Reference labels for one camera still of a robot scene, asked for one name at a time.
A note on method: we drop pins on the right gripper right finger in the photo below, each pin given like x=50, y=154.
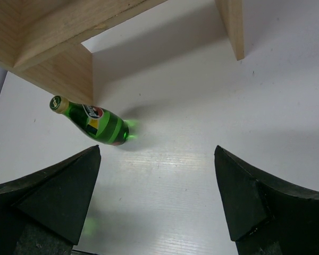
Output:
x=266, y=214

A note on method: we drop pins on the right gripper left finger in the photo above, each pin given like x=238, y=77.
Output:
x=44, y=212

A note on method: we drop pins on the green glass bottle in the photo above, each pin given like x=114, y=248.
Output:
x=99, y=124

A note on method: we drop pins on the wooden two-tier shelf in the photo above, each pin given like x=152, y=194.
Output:
x=42, y=41

